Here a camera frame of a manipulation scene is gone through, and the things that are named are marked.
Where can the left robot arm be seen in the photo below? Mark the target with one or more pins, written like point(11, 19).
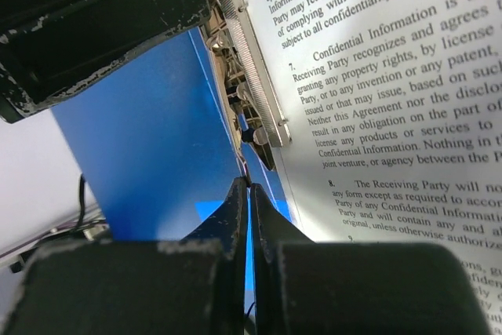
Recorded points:
point(38, 174)

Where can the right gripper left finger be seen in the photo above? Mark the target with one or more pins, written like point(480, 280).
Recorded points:
point(195, 285)

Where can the printed paper stack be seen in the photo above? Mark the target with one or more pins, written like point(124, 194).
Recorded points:
point(394, 111)

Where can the blue plastic folder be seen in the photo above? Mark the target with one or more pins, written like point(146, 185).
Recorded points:
point(151, 142)

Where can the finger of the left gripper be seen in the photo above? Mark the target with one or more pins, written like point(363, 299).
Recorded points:
point(52, 50)

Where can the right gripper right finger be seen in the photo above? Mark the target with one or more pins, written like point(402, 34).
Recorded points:
point(306, 287)

